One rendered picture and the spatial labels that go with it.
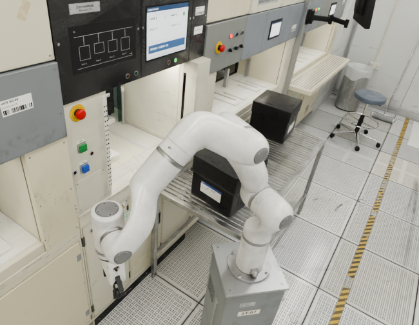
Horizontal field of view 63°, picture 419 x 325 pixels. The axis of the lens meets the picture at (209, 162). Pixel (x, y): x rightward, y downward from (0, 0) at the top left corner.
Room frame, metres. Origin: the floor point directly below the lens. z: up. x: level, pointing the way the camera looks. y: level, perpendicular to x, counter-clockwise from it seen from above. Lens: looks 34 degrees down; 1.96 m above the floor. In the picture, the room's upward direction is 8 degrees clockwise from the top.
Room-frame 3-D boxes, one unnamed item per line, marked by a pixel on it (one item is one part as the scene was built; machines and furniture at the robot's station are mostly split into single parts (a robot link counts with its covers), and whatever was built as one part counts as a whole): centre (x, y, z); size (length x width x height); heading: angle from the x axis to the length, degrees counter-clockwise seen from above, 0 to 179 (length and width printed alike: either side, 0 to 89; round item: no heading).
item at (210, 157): (1.49, -0.11, 0.98); 0.29 x 0.29 x 0.13; 53
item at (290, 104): (2.31, -0.43, 0.89); 0.29 x 0.29 x 0.25; 65
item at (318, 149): (1.88, -0.28, 0.38); 1.30 x 0.60 x 0.76; 151
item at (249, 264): (1.01, -0.23, 0.85); 0.19 x 0.19 x 0.18
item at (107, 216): (0.65, 0.25, 1.26); 0.09 x 0.08 x 0.13; 36
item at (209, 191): (1.49, -0.11, 0.85); 0.28 x 0.28 x 0.17; 53
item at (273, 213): (0.99, -0.25, 1.07); 0.19 x 0.12 x 0.24; 36
